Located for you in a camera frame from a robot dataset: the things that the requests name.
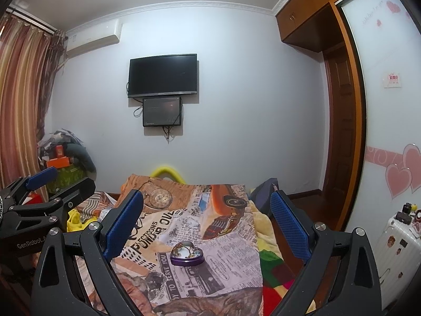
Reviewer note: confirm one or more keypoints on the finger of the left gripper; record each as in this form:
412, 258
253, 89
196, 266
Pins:
77, 193
41, 179

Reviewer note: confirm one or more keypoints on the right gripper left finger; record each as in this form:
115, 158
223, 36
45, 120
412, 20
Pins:
58, 288

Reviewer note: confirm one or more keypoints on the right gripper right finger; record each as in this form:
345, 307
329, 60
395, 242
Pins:
355, 289

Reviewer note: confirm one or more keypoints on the heart-shaped purple jewelry tin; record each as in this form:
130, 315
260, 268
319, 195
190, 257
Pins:
186, 254

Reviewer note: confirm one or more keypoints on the clutter pile by curtain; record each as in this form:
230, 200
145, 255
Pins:
64, 151

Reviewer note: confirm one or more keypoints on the yellow cloth on bed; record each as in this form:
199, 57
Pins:
74, 221

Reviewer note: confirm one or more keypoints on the white sticker suitcase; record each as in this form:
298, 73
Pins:
397, 256

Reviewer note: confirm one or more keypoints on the colourful patchwork blanket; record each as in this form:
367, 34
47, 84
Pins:
277, 276

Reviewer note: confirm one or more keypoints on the yellow foam object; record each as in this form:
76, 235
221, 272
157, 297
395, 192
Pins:
166, 171

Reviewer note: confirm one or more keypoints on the newspaper print blanket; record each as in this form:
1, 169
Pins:
215, 218

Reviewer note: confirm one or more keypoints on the striped red curtain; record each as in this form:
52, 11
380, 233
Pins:
30, 58

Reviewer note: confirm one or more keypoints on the dark blue bag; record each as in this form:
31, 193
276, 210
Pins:
261, 195

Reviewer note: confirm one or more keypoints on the white air conditioner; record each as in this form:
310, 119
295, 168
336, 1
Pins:
94, 37

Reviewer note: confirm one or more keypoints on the brown wooden door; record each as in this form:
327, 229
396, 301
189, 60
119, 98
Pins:
342, 125

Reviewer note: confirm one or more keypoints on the white sliding wardrobe door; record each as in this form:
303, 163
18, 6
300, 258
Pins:
388, 46

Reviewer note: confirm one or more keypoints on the wooden overhead cabinet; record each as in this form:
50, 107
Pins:
309, 24

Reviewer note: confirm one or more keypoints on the small black wall monitor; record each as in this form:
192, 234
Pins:
162, 111

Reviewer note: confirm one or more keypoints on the wall-mounted black television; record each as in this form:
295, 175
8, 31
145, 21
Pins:
165, 75

